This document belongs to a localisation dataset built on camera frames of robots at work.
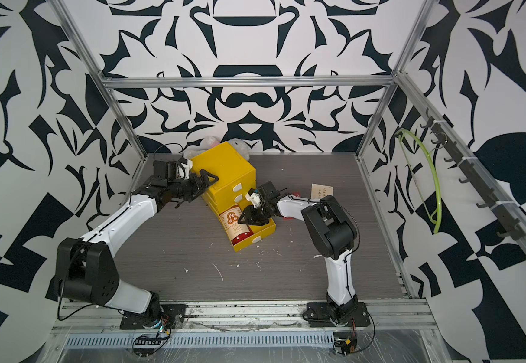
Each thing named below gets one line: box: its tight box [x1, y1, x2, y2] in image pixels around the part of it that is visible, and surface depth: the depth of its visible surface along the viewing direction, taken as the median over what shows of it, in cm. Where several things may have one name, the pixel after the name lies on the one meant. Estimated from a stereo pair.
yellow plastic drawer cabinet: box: [190, 141, 276, 236], surface depth 89 cm
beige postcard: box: [310, 183, 334, 199], surface depth 109 cm
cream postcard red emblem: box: [219, 204, 254, 246], surface depth 94 cm
